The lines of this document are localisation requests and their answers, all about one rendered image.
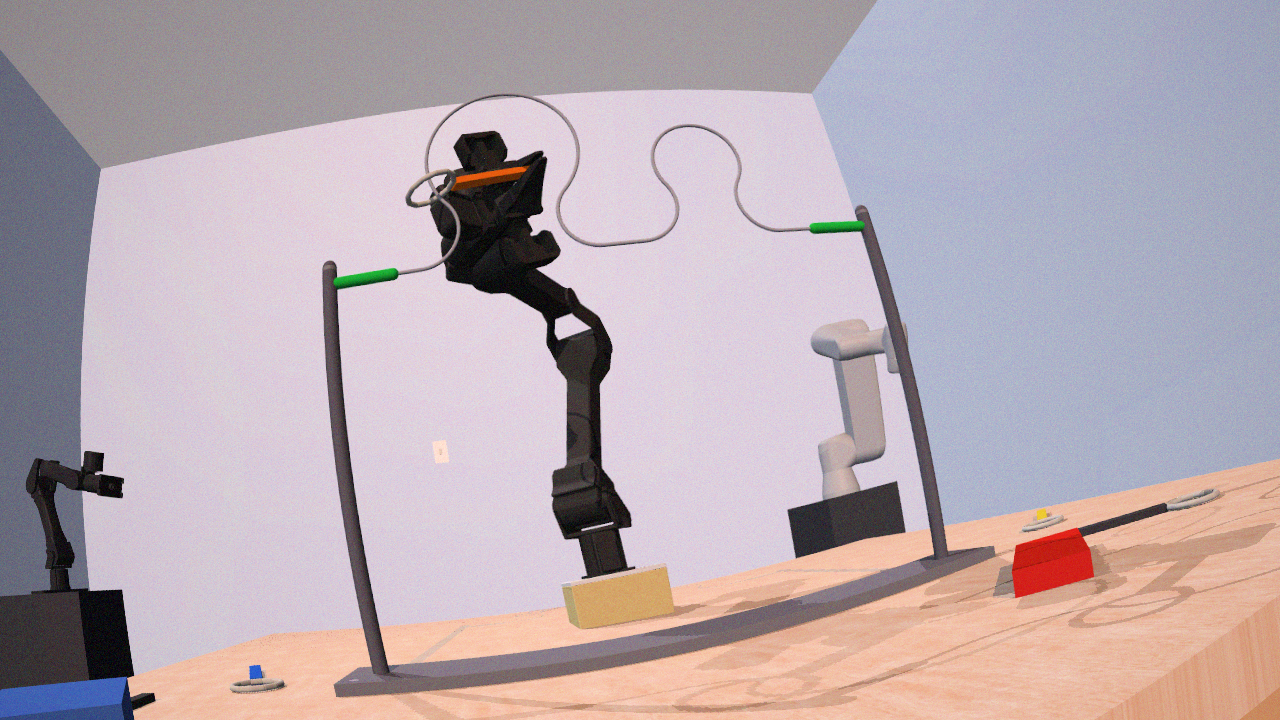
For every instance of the orange handle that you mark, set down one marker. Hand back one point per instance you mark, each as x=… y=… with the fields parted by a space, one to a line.
x=467 y=181

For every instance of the red block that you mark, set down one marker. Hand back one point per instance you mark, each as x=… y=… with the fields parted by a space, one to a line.
x=1051 y=561

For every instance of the blue block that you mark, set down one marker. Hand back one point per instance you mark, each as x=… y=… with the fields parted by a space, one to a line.
x=104 y=699

